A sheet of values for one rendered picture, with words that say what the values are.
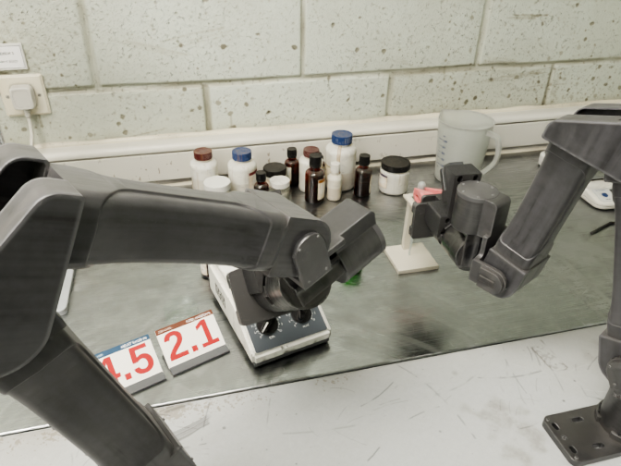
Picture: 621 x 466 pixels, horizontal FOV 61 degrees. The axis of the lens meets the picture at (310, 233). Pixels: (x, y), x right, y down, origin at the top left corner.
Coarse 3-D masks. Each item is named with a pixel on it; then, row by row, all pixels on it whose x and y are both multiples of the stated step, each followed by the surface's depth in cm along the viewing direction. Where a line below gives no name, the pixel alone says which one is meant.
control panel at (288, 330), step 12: (312, 312) 81; (252, 324) 78; (288, 324) 79; (300, 324) 80; (312, 324) 80; (324, 324) 81; (252, 336) 77; (264, 336) 78; (276, 336) 78; (288, 336) 79; (300, 336) 79; (264, 348) 77
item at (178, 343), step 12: (192, 324) 80; (204, 324) 81; (168, 336) 78; (180, 336) 79; (192, 336) 80; (204, 336) 80; (216, 336) 81; (168, 348) 78; (180, 348) 78; (192, 348) 79; (204, 348) 80; (168, 360) 77
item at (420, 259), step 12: (408, 204) 97; (408, 216) 99; (408, 228) 100; (408, 240) 102; (396, 252) 102; (420, 252) 102; (396, 264) 98; (408, 264) 99; (420, 264) 99; (432, 264) 99
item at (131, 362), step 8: (136, 344) 76; (144, 344) 77; (120, 352) 75; (128, 352) 76; (136, 352) 76; (144, 352) 76; (152, 352) 77; (104, 360) 74; (112, 360) 74; (120, 360) 75; (128, 360) 75; (136, 360) 76; (144, 360) 76; (152, 360) 76; (112, 368) 74; (120, 368) 74; (128, 368) 75; (136, 368) 75; (144, 368) 76; (152, 368) 76; (120, 376) 74; (128, 376) 74; (136, 376) 75
